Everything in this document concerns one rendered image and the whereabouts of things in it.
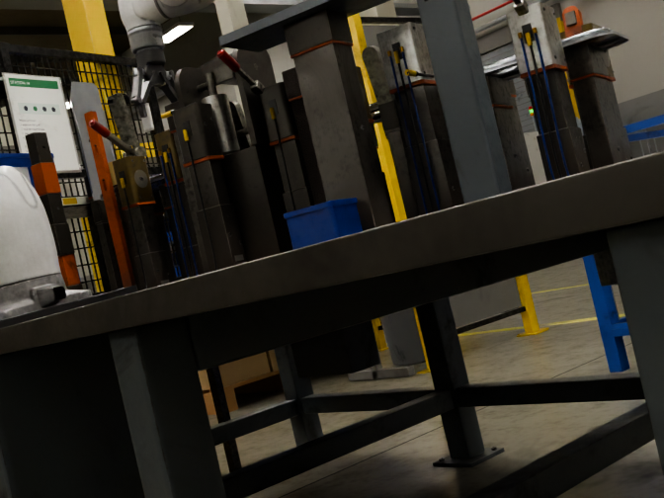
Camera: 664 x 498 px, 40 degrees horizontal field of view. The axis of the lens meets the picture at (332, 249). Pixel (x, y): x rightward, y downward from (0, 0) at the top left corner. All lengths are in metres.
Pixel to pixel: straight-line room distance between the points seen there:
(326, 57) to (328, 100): 0.08
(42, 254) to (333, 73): 0.62
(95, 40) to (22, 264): 1.69
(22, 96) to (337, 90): 1.39
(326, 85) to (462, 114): 0.28
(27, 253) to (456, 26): 0.85
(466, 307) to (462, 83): 3.71
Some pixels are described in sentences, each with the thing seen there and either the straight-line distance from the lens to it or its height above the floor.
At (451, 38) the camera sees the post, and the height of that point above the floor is 1.02.
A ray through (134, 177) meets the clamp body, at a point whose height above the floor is 1.00.
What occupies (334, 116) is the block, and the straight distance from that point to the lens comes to 1.72.
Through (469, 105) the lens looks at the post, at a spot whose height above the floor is 0.89.
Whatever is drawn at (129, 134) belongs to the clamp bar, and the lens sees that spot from 2.31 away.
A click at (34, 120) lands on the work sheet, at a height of 1.31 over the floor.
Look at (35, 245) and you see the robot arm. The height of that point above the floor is 0.83.
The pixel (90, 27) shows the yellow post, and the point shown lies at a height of 1.65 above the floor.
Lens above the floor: 0.68
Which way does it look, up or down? 1 degrees up
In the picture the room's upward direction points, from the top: 13 degrees counter-clockwise
